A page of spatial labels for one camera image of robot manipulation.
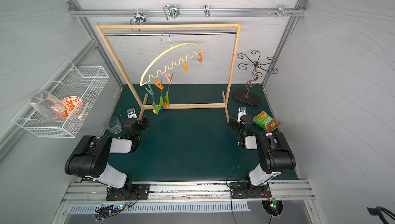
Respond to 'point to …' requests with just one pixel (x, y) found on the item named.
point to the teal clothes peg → (149, 90)
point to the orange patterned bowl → (72, 106)
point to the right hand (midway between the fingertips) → (240, 115)
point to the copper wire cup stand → (241, 96)
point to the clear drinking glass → (114, 126)
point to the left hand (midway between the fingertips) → (137, 117)
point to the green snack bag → (266, 122)
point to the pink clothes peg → (168, 77)
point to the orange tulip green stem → (166, 97)
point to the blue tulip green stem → (161, 100)
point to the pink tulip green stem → (154, 106)
